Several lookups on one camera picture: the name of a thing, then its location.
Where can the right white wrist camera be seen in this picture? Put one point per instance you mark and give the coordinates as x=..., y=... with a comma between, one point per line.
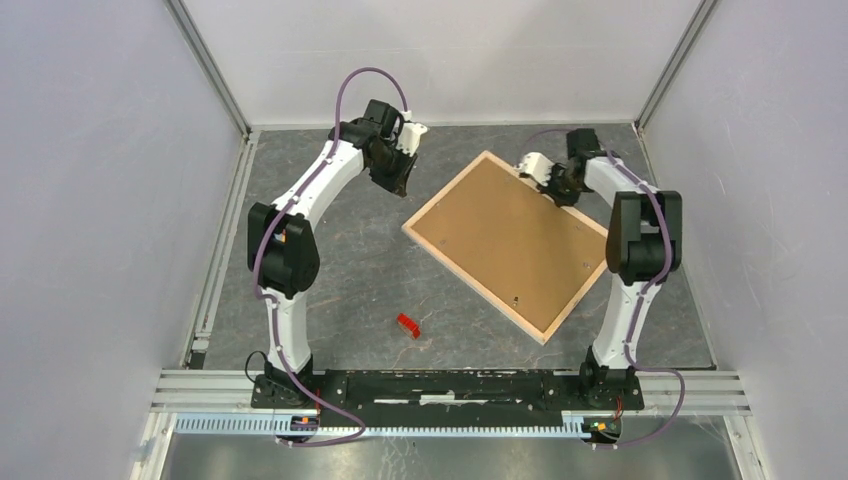
x=535, y=166

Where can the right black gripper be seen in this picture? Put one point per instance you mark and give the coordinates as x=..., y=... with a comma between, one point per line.
x=567, y=200

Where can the slotted cable duct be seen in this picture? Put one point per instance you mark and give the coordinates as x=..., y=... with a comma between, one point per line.
x=286, y=425

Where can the red toy brick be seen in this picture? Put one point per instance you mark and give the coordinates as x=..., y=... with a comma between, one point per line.
x=409, y=326

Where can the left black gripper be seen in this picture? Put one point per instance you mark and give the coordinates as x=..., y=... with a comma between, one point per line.
x=397, y=183

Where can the aluminium rail frame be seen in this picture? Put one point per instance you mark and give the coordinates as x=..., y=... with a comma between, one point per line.
x=698, y=424

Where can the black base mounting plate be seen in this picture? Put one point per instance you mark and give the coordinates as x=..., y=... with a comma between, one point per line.
x=446, y=398

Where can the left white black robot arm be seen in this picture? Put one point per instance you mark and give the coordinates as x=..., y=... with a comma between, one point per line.
x=282, y=252

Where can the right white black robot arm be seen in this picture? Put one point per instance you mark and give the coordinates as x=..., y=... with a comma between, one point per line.
x=643, y=246

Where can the white wooden picture frame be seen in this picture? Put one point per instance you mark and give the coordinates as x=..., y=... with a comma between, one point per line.
x=530, y=259

